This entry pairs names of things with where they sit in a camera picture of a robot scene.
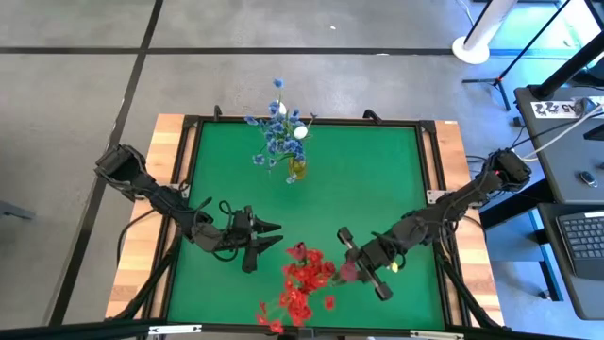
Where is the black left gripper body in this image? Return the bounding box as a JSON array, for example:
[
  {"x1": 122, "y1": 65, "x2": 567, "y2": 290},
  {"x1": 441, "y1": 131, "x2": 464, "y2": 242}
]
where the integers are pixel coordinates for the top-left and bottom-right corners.
[{"x1": 226, "y1": 206, "x2": 259, "y2": 274}]

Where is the white paper label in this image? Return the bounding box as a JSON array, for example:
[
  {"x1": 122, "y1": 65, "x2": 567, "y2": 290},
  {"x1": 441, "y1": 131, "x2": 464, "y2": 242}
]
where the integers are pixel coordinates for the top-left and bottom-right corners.
[{"x1": 530, "y1": 99, "x2": 580, "y2": 119}]

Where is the white pole stand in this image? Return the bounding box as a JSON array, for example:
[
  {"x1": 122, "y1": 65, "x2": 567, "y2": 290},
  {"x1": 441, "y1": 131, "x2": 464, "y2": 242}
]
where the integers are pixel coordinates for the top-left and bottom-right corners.
[{"x1": 451, "y1": 0, "x2": 519, "y2": 66}]

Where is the large blue flower spray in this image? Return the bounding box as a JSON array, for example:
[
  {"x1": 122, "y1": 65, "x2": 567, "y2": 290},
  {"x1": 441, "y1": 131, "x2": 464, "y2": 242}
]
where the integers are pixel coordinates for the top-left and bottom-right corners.
[{"x1": 244, "y1": 96, "x2": 315, "y2": 185}]

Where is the green table mat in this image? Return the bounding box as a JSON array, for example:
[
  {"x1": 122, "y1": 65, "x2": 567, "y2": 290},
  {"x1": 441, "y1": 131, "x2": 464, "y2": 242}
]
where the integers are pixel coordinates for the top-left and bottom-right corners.
[{"x1": 167, "y1": 121, "x2": 447, "y2": 331}]

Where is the black laptop keyboard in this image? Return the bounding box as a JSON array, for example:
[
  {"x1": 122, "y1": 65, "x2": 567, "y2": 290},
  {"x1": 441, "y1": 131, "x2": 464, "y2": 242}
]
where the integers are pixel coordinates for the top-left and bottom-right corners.
[{"x1": 555, "y1": 211, "x2": 604, "y2": 283}]

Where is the yellow glass vase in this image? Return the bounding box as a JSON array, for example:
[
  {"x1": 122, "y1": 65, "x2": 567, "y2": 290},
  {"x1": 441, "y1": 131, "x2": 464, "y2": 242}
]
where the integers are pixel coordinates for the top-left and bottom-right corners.
[{"x1": 287, "y1": 157, "x2": 308, "y2": 181}]

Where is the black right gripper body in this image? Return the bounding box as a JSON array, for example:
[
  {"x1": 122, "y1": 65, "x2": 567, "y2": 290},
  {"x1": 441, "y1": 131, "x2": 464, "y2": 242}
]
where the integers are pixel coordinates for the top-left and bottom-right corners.
[{"x1": 337, "y1": 226, "x2": 403, "y2": 302}]

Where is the dark grey laptop desk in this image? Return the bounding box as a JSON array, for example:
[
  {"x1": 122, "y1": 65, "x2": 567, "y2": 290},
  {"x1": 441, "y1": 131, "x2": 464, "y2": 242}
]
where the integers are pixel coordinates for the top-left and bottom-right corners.
[{"x1": 537, "y1": 202, "x2": 604, "y2": 322}]

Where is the white cable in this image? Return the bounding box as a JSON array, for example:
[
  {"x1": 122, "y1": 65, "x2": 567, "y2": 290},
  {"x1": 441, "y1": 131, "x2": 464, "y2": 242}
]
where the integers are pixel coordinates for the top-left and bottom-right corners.
[{"x1": 518, "y1": 104, "x2": 604, "y2": 162}]

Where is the grey furniture foot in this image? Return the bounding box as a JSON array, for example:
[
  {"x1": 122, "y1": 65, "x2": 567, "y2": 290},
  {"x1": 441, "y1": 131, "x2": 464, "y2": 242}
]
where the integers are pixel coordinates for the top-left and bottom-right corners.
[{"x1": 0, "y1": 200, "x2": 35, "y2": 222}]

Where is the red carnation spray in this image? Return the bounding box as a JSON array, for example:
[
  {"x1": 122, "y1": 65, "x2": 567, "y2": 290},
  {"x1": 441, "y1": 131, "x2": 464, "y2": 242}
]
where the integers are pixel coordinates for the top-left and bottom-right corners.
[
  {"x1": 254, "y1": 287, "x2": 337, "y2": 335},
  {"x1": 281, "y1": 248, "x2": 339, "y2": 297}
]

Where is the black tripod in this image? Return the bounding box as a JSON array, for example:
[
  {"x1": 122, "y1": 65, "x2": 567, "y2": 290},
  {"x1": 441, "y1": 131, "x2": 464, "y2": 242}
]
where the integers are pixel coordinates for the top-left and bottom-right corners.
[{"x1": 461, "y1": 0, "x2": 575, "y2": 112}]

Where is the black metal table frame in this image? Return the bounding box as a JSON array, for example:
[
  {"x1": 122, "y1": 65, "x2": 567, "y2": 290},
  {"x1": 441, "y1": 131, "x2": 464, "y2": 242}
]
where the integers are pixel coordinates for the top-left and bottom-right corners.
[{"x1": 112, "y1": 112, "x2": 504, "y2": 340}]

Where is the silver metal bracket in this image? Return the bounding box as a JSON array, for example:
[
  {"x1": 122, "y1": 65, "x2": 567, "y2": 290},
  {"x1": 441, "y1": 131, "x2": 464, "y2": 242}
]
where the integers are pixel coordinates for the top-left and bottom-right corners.
[
  {"x1": 148, "y1": 323, "x2": 203, "y2": 336},
  {"x1": 409, "y1": 330, "x2": 466, "y2": 340}
]

